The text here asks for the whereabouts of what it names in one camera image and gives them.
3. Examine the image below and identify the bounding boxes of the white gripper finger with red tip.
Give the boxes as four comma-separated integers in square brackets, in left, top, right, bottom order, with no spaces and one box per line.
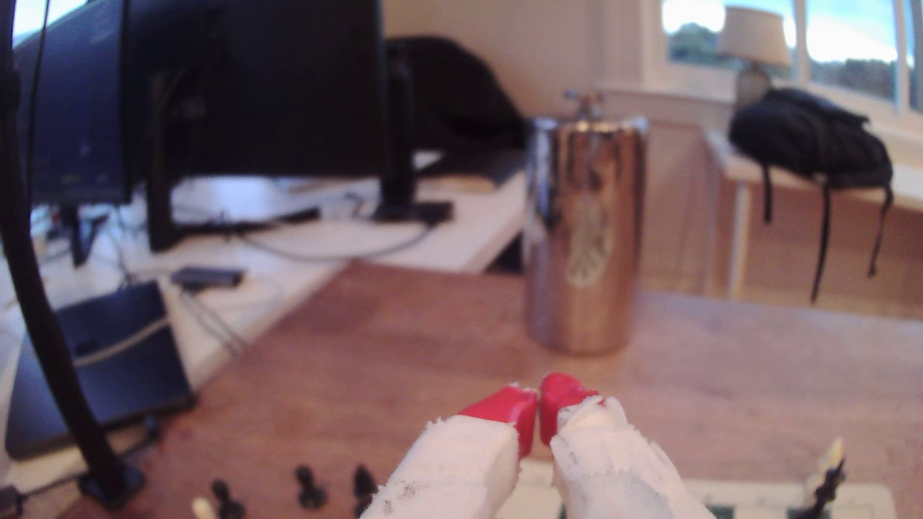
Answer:
[359,385,539,519]
[539,372,716,519]

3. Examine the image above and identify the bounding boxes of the black chess pawn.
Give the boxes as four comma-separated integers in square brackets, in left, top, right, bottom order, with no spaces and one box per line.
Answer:
[295,465,328,511]
[352,465,379,519]
[211,479,246,519]

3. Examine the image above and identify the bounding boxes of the green white chess mat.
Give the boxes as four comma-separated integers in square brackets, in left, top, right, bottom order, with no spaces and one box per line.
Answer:
[498,460,898,519]

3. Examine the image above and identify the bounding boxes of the white desk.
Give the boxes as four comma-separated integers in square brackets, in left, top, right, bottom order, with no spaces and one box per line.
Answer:
[0,151,529,498]

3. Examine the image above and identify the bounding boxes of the small black flat device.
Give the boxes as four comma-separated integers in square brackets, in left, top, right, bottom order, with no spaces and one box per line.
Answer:
[172,267,245,291]

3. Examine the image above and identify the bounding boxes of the white side table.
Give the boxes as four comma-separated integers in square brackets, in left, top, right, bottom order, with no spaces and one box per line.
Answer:
[703,128,923,300]

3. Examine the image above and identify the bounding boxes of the black monitor stand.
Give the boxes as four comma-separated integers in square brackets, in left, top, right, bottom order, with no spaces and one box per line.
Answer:
[374,39,455,226]

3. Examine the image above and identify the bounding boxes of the dark closed laptop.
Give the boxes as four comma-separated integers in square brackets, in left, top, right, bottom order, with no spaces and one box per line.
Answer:
[3,281,197,460]

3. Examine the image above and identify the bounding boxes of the black jacket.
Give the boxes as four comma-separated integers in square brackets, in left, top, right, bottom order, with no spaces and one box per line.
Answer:
[386,36,529,154]

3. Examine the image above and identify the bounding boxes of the black backpack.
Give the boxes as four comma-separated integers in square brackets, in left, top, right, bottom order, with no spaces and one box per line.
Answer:
[728,88,895,304]

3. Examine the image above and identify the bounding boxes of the large black computer monitor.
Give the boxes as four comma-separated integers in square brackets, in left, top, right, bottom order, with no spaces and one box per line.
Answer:
[119,0,390,253]

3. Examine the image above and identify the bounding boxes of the black curved stand pole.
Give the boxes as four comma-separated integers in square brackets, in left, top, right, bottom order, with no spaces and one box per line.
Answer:
[0,0,147,507]

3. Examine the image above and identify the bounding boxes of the table lamp beige shade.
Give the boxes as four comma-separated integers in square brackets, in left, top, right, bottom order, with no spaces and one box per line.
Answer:
[717,6,794,109]

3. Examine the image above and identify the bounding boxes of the small dark computer monitor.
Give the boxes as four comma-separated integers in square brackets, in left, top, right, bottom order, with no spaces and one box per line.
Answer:
[11,0,138,266]

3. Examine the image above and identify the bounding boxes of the grey desk cable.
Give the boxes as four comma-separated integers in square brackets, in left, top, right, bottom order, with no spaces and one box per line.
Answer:
[238,222,435,265]

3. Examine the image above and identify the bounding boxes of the window with white frame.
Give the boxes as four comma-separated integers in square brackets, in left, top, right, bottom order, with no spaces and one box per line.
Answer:
[660,0,923,115]

